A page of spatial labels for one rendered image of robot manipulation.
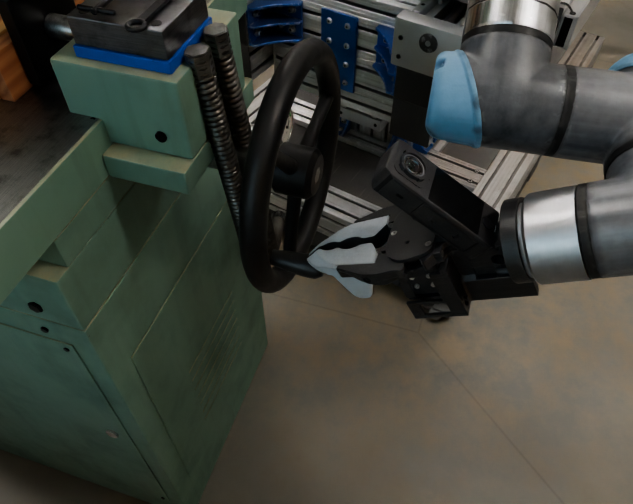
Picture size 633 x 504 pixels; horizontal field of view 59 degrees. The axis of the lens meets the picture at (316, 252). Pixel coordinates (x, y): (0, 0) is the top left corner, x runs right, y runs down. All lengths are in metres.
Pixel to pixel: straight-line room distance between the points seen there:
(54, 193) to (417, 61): 0.70
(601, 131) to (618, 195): 0.07
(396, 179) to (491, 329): 1.13
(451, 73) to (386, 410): 1.01
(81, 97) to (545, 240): 0.45
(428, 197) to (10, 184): 0.37
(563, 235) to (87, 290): 0.47
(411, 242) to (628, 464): 1.07
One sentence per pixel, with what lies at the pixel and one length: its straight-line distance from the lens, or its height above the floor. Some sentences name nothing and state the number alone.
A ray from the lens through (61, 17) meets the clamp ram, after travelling 0.67.
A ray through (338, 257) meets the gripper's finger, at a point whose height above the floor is 0.84.
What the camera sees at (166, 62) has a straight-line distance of 0.54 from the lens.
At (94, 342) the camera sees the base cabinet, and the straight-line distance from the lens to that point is 0.70.
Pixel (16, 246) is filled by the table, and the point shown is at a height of 0.87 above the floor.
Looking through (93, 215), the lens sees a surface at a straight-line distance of 0.63.
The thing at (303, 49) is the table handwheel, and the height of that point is 0.95.
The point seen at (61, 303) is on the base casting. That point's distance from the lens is 0.65.
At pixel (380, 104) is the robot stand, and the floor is 0.50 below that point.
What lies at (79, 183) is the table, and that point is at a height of 0.87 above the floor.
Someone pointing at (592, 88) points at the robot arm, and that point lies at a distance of 0.50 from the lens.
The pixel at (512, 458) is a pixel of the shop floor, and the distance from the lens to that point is 1.40.
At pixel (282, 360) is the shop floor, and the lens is 1.43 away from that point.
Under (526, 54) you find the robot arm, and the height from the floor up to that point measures 1.01.
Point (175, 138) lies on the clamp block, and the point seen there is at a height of 0.90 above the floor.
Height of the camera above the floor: 1.24
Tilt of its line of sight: 49 degrees down
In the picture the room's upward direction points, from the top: straight up
